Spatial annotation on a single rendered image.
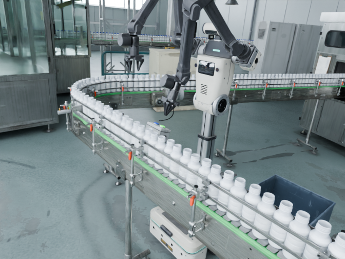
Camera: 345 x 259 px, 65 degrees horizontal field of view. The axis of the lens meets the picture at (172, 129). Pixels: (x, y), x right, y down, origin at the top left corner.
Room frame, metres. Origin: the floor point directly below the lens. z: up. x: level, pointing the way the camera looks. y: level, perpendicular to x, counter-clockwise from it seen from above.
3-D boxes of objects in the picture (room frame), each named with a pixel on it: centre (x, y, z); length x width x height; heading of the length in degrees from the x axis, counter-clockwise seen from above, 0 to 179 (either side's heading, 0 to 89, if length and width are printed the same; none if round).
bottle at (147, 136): (1.31, 0.12, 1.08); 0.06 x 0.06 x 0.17
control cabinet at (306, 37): (7.54, -3.17, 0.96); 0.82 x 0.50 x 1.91; 113
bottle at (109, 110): (1.61, 0.40, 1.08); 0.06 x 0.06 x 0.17
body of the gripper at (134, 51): (1.69, 0.26, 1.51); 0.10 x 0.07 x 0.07; 132
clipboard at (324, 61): (4.45, -2.30, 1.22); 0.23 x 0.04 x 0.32; 23
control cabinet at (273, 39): (7.18, -2.34, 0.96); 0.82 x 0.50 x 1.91; 113
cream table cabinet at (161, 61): (5.74, -0.03, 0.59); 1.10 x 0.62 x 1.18; 113
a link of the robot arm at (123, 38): (1.66, 0.29, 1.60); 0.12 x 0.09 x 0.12; 132
